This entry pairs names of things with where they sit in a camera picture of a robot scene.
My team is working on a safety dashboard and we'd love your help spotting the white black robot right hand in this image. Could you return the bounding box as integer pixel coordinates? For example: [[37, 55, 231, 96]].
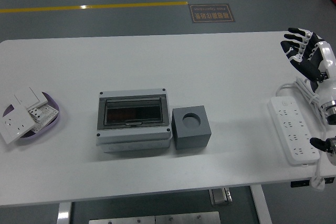
[[280, 27, 336, 111]]

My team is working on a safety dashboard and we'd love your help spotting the grey electrical box clear lid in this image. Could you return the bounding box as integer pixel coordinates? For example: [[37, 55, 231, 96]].
[[96, 88, 173, 153]]

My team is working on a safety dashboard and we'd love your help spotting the orange cylinder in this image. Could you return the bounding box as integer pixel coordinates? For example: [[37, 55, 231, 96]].
[[107, 109, 137, 122]]

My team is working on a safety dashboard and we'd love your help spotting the black table control box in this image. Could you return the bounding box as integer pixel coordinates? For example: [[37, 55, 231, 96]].
[[290, 178, 335, 188]]

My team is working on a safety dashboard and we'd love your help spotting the grey cube with round hole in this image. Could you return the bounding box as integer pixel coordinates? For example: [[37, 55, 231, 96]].
[[172, 105, 213, 152]]

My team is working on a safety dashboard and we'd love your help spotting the white power strip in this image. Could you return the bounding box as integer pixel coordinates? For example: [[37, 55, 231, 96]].
[[267, 95, 321, 167]]

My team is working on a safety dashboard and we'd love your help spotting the white power plug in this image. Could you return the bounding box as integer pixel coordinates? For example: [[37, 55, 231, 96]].
[[309, 175, 326, 191]]

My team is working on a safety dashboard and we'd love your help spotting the dark floor sign orange text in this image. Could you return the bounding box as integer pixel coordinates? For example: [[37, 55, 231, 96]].
[[188, 4, 236, 24]]

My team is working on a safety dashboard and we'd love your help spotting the white table leg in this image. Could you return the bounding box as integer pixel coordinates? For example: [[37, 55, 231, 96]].
[[56, 202, 71, 224], [250, 185, 272, 224]]

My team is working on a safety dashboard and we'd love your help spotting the yellow floor tape line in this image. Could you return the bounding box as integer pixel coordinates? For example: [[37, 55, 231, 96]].
[[0, 1, 188, 14]]

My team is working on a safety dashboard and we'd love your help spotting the white plate with small holes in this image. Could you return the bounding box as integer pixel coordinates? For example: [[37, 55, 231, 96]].
[[33, 104, 59, 133]]

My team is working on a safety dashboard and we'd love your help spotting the small white socket module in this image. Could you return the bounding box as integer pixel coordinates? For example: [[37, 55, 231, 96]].
[[27, 107, 44, 122]]

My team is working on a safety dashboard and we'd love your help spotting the purple tray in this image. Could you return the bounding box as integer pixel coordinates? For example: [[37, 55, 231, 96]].
[[2, 92, 61, 143]]

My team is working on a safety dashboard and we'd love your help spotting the white power strip cable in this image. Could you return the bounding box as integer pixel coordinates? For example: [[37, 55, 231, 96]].
[[275, 77, 336, 180]]

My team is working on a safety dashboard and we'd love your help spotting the silver metal table bracket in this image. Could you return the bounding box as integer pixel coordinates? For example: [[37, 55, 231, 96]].
[[209, 187, 233, 206]]

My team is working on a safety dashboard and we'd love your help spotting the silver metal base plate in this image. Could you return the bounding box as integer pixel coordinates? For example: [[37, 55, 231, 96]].
[[88, 211, 221, 224]]

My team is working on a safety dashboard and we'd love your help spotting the white wall switch plate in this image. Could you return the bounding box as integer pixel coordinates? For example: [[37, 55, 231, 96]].
[[7, 86, 49, 111]]

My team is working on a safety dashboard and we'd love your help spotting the white wall socket plate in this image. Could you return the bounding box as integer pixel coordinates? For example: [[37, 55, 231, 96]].
[[0, 104, 36, 145]]

